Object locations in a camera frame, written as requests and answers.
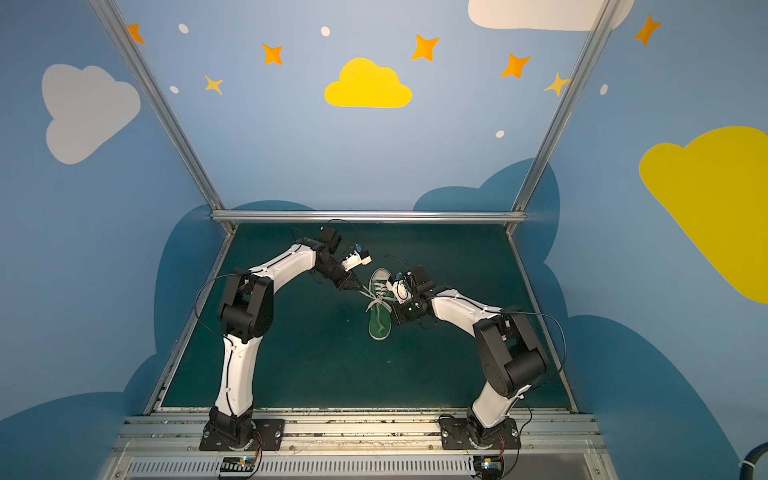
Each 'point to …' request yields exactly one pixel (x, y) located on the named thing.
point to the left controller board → (237, 467)
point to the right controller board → (488, 467)
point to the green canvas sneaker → (380, 320)
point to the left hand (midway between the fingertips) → (357, 284)
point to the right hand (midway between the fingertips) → (396, 312)
